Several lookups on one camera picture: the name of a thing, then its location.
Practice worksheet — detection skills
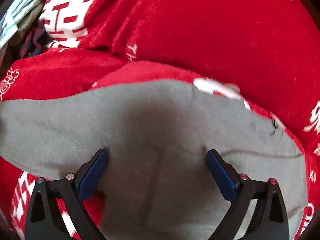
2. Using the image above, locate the red sofa cover with characters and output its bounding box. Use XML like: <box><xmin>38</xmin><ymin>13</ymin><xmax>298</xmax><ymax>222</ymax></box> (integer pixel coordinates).
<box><xmin>1</xmin><ymin>0</ymin><xmax>319</xmax><ymax>239</ymax></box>

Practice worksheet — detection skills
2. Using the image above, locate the dark plaid cloth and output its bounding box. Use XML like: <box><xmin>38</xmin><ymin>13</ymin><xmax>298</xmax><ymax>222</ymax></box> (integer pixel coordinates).
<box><xmin>20</xmin><ymin>20</ymin><xmax>52</xmax><ymax>59</ymax></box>

